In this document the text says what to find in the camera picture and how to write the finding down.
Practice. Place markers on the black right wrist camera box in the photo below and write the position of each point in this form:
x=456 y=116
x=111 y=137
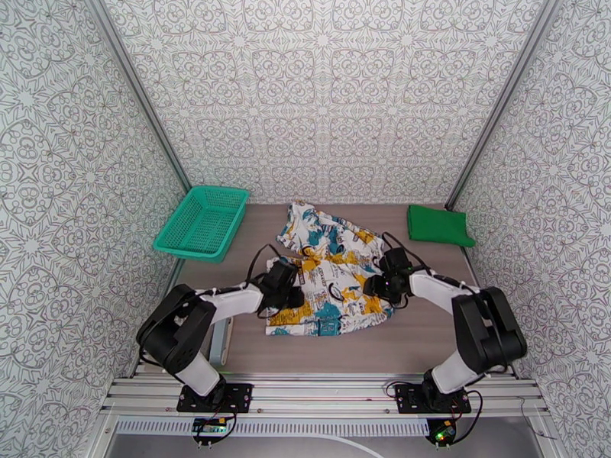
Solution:
x=396 y=262

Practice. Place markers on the grey flat pad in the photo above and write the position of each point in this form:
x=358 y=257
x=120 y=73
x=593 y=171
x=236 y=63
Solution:
x=220 y=342

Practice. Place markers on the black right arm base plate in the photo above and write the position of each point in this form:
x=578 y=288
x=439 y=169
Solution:
x=408 y=399

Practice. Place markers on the aluminium corner post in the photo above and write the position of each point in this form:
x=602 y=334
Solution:
x=501 y=99
x=138 y=94

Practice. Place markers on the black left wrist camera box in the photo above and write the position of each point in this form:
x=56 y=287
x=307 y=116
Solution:
x=281 y=275

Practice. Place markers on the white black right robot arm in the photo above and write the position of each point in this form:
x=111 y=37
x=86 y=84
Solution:
x=487 y=328

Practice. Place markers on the green t-shirt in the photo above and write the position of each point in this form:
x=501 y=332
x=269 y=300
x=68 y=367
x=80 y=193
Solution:
x=437 y=225

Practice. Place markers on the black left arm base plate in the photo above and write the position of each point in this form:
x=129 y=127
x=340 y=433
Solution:
x=238 y=397

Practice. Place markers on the teal plastic basket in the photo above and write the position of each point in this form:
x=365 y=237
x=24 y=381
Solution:
x=205 y=223

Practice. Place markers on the left controller board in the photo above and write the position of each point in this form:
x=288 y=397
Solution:
x=208 y=429

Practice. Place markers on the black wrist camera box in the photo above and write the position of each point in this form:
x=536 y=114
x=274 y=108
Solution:
x=396 y=262
x=281 y=275

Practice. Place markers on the controller board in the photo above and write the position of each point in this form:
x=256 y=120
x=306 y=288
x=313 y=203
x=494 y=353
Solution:
x=208 y=429
x=441 y=432

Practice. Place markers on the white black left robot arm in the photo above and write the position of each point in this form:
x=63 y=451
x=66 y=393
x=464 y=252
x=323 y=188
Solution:
x=176 y=332

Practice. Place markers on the white printed shirt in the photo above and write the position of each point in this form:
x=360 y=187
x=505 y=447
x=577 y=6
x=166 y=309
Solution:
x=334 y=280

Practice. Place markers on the right controller board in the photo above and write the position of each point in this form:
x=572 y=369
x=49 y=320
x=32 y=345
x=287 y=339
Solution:
x=441 y=432

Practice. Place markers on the aluminium rail frame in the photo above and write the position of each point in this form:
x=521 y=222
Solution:
x=324 y=390

